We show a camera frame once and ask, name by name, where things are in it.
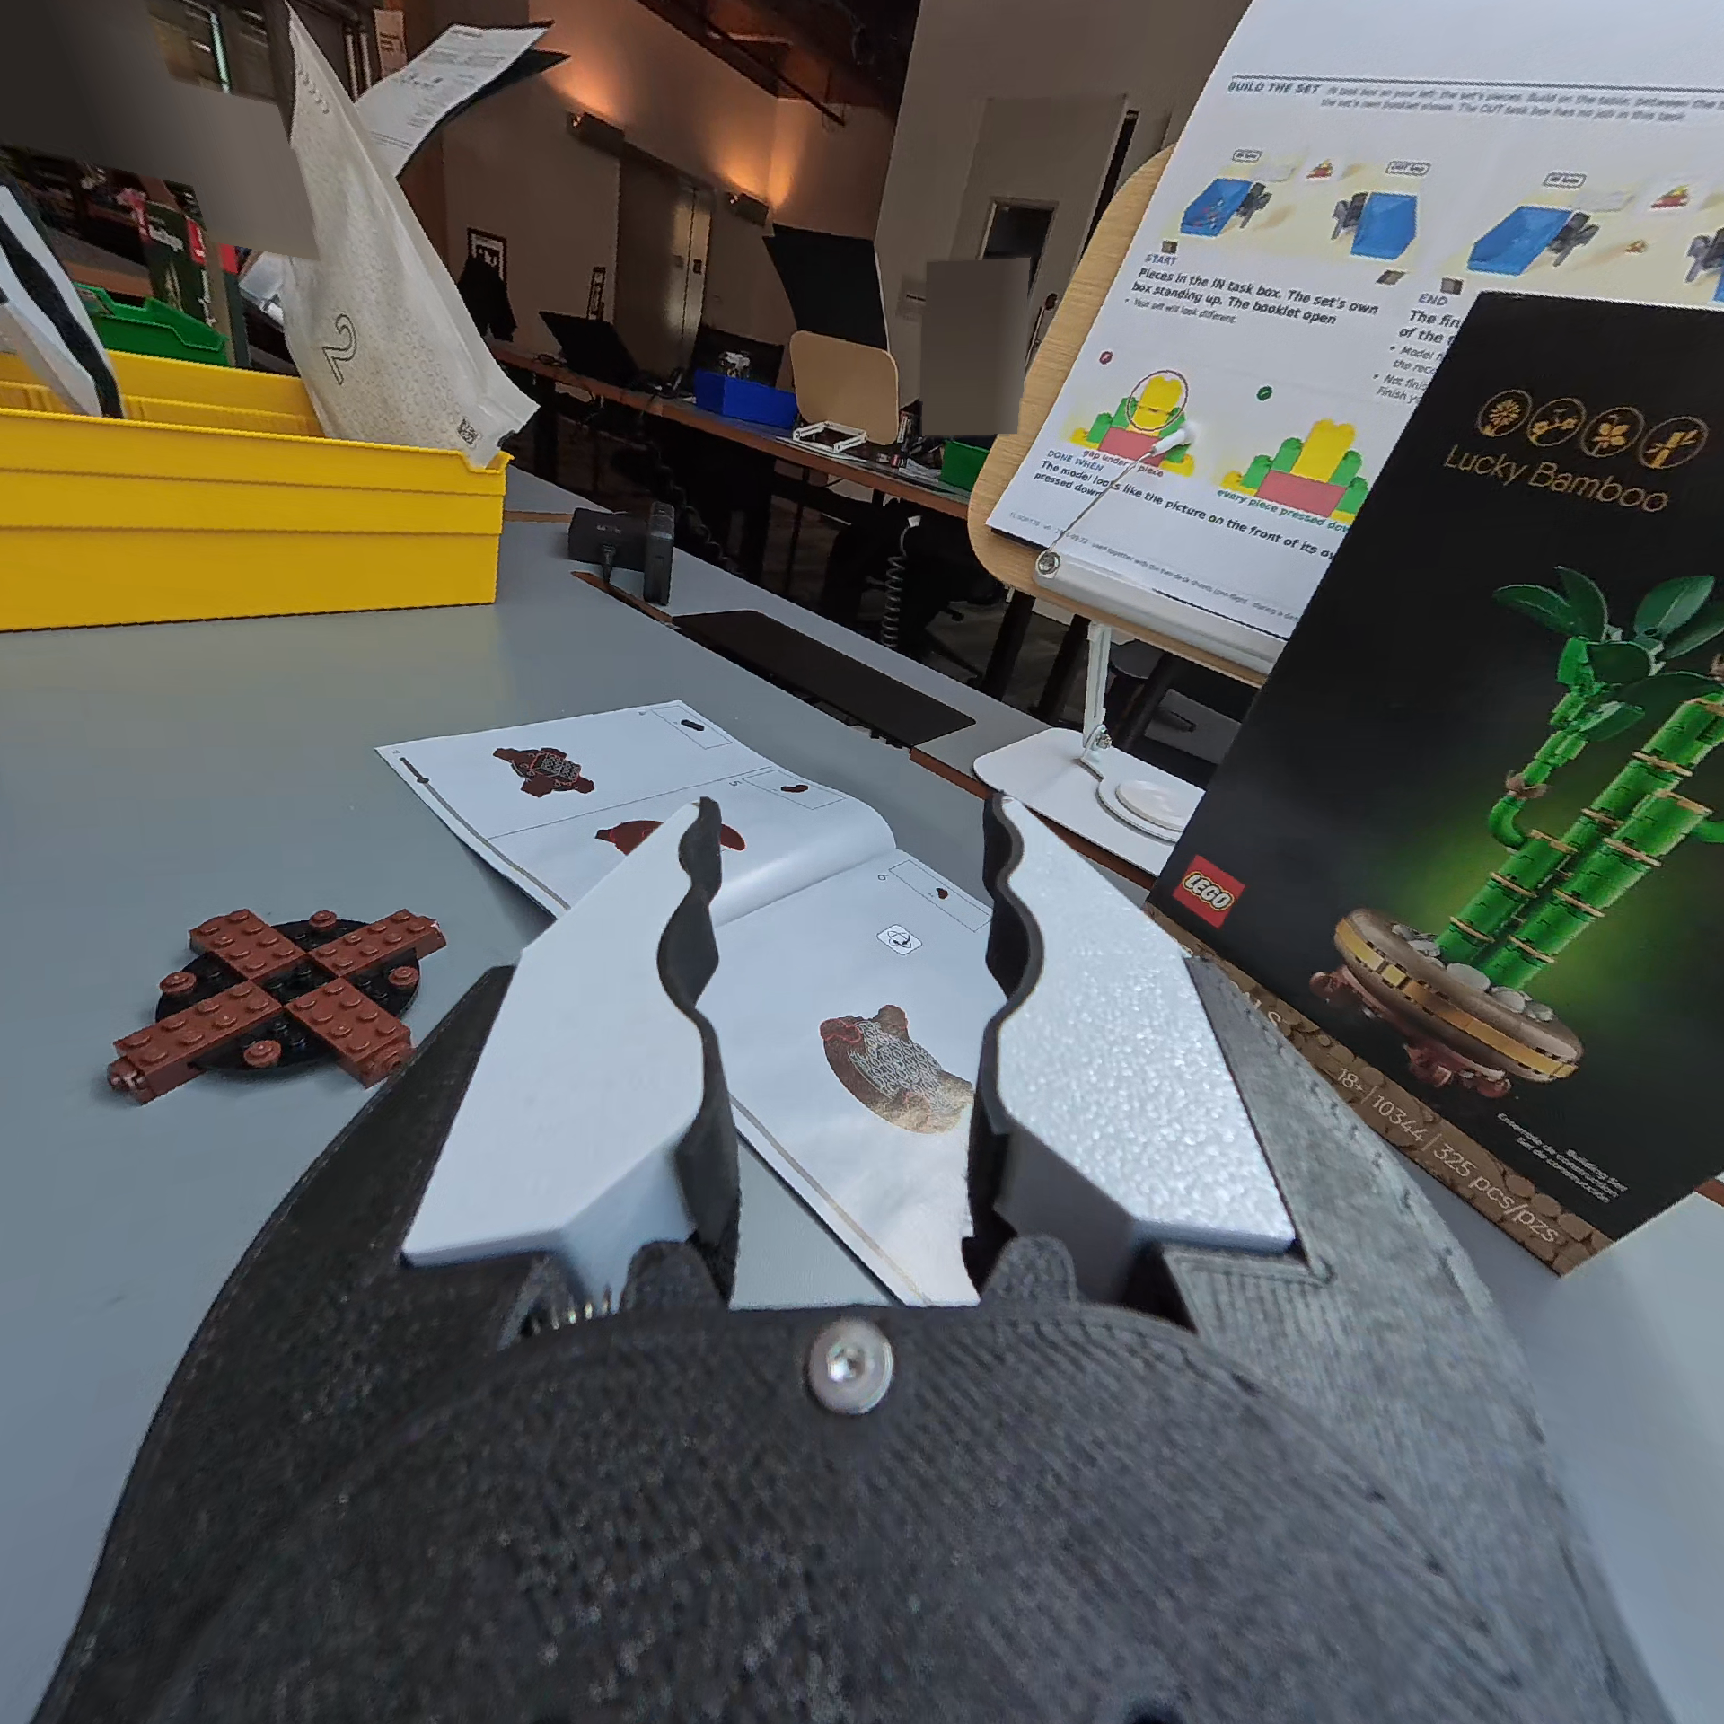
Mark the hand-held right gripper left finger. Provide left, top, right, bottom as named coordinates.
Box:
left=403, top=796, right=744, bottom=1308

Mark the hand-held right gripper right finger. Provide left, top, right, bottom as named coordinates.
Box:
left=969, top=791, right=1301, bottom=1305

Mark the yellow plastic bin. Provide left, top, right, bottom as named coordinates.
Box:
left=0, top=349, right=515, bottom=633

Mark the black desk mat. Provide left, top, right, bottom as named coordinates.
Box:
left=672, top=610, right=980, bottom=749

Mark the grey desk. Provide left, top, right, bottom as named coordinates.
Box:
left=0, top=466, right=1724, bottom=1724

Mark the white instruction booklet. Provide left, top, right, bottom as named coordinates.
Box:
left=379, top=698, right=1005, bottom=1312

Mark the white board stand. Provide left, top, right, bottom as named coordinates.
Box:
left=973, top=625, right=1208, bottom=878

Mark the brown and black brick assembly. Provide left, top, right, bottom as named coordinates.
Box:
left=109, top=909, right=447, bottom=1110

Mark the black toy set box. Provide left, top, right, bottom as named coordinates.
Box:
left=1147, top=288, right=1724, bottom=1279

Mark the adjoining grey table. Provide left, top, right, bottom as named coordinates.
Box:
left=506, top=466, right=1213, bottom=891

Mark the black power adapter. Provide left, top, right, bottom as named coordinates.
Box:
left=565, top=501, right=678, bottom=607

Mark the long background table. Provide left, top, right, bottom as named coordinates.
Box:
left=492, top=344, right=970, bottom=519

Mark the black laptop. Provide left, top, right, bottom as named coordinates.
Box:
left=539, top=312, right=647, bottom=391

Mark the printed instruction sheet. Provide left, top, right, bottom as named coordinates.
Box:
left=989, top=0, right=1724, bottom=643

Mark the white paper bag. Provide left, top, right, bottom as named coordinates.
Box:
left=240, top=6, right=542, bottom=451

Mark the black panel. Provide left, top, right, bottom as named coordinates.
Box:
left=765, top=225, right=893, bottom=350

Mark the red and green toy box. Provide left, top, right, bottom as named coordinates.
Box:
left=82, top=168, right=251, bottom=365

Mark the black and white striped bag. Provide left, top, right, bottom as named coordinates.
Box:
left=0, top=182, right=124, bottom=420

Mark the white paper slip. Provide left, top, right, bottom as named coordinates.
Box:
left=357, top=25, right=574, bottom=176

